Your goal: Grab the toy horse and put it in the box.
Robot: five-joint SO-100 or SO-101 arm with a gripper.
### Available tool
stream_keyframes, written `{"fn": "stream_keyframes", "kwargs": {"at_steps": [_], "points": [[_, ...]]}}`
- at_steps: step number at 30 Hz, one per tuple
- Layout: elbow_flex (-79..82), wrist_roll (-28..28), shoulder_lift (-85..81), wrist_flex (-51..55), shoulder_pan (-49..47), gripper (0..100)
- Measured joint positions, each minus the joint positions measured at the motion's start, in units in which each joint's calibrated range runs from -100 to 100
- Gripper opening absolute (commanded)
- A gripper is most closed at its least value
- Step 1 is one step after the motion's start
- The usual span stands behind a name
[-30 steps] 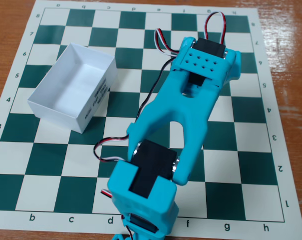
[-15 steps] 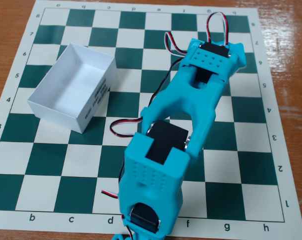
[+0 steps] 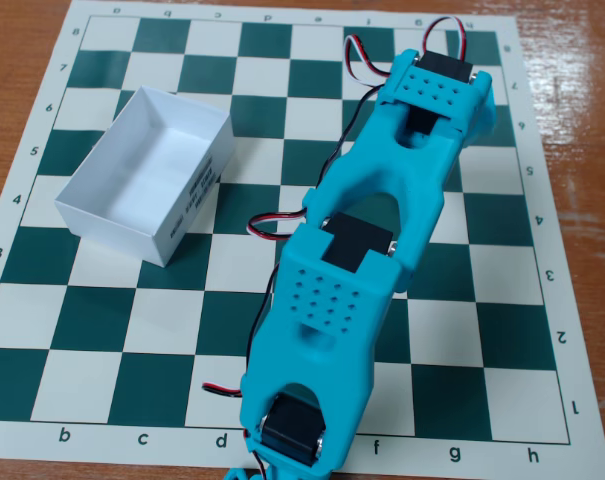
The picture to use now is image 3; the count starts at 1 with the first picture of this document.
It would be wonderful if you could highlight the white cardboard box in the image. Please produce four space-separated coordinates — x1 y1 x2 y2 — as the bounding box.
54 84 236 269

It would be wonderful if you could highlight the red white black wrist cable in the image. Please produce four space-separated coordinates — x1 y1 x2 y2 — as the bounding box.
423 16 471 66

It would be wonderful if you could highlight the red white black elbow cable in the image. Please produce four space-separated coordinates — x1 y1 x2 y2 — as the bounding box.
246 34 395 243

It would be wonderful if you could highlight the green and white chessboard mat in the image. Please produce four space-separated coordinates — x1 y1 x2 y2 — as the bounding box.
0 0 605 480

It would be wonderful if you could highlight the red white black shoulder cable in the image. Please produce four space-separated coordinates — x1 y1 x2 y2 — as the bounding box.
201 263 284 400

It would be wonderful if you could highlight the cyan gripper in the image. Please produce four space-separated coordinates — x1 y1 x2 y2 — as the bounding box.
463 91 499 148

